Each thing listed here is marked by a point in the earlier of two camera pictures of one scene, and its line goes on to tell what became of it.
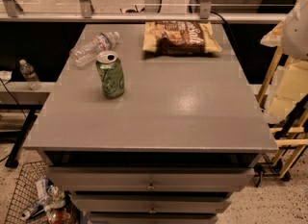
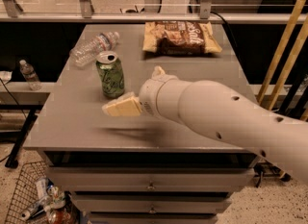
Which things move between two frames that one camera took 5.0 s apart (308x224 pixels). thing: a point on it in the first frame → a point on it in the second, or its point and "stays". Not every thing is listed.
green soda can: (112, 73) stays
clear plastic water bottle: (85, 54) stays
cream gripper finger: (274, 37) → (127, 105)
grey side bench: (23, 95) stays
